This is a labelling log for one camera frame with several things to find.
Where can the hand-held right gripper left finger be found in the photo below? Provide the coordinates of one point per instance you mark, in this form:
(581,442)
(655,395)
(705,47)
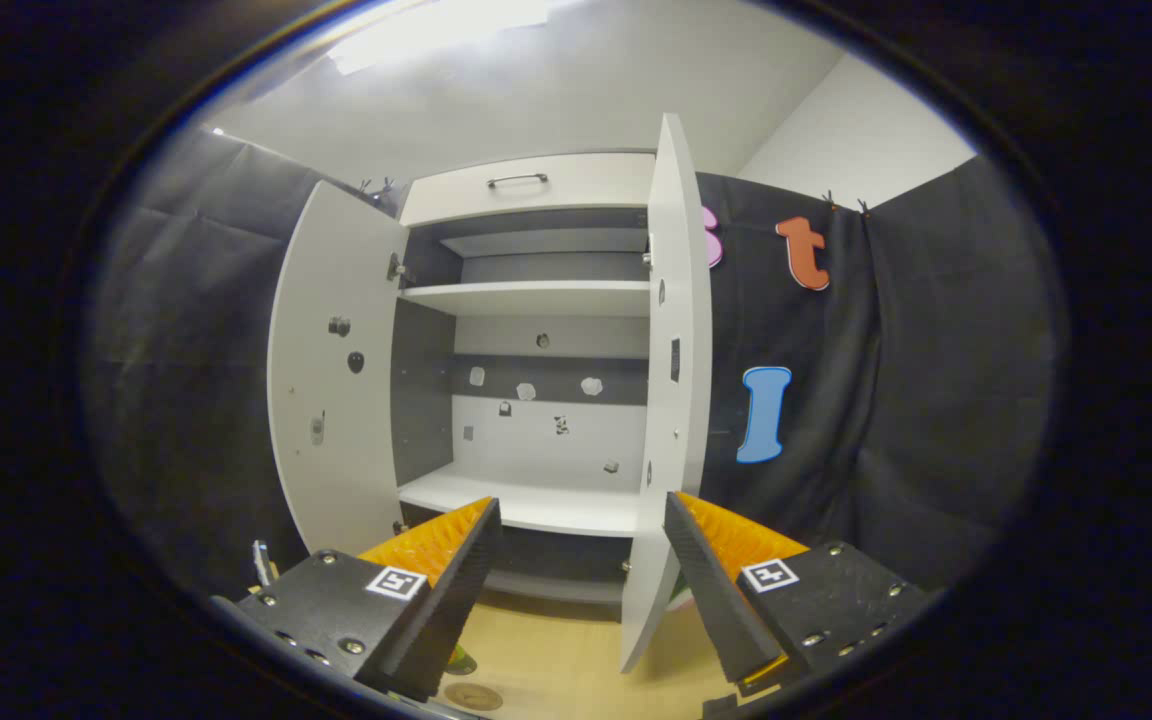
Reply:
(456,600)

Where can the white cabinet door black-cat sticker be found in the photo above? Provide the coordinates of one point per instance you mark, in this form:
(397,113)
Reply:
(671,450)

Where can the green label clear bottle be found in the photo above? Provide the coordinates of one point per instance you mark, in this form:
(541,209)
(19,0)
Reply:
(460,661)

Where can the white grey cabinet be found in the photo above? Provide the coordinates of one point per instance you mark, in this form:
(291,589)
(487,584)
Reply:
(536,380)

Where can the black backdrop cloth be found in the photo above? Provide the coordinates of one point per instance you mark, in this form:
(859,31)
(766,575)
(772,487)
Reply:
(936,400)

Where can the green white object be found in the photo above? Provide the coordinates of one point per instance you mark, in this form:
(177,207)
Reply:
(681,598)

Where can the ceiling light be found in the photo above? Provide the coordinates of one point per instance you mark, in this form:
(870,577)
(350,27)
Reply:
(436,35)

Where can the white cabinet shelf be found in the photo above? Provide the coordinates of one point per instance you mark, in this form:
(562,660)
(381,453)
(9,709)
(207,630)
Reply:
(536,298)
(556,505)

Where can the white cabinet door camera sticker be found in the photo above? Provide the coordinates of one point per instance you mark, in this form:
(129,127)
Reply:
(336,450)

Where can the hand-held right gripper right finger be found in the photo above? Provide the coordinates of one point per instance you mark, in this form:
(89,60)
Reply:
(706,600)

